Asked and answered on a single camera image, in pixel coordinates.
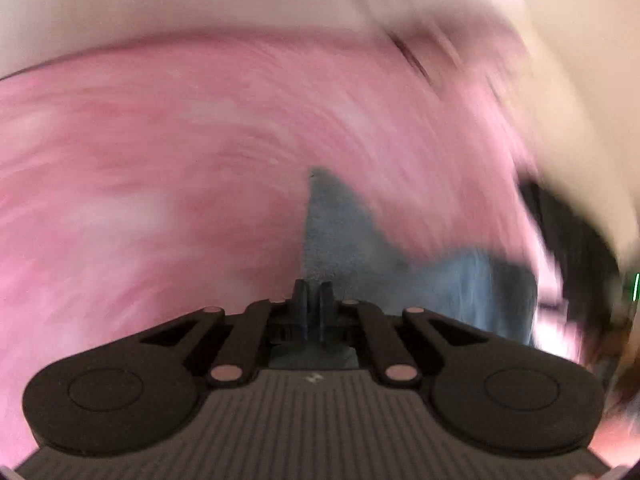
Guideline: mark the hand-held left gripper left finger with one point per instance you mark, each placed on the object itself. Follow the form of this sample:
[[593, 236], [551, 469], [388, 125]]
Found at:
[[300, 310]]

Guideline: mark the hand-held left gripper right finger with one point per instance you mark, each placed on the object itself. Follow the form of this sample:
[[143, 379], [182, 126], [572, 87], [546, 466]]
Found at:
[[326, 310]]

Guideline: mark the black garment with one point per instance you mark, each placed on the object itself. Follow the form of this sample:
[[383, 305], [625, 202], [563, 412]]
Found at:
[[565, 245]]

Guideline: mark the blue garment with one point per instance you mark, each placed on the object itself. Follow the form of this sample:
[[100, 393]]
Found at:
[[350, 240]]

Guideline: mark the pink floral blanket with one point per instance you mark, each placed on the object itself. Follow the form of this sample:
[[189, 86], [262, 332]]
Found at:
[[150, 185]]

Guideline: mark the cream padded headboard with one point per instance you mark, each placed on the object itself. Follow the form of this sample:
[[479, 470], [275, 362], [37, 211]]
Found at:
[[575, 85]]

